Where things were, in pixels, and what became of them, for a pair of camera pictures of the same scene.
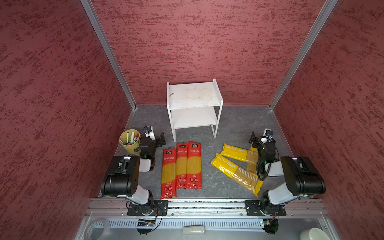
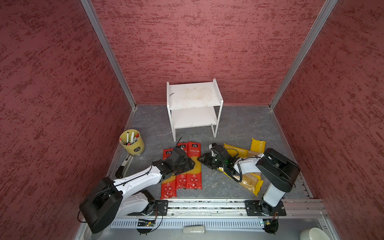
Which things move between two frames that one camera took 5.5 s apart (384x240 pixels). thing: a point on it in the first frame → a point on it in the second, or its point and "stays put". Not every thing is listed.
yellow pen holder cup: x=130 y=139 stays put
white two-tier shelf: x=191 y=105 stays put
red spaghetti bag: x=194 y=165 stays put
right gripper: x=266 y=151 → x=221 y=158
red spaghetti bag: x=168 y=180 stays put
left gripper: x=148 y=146 → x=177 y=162
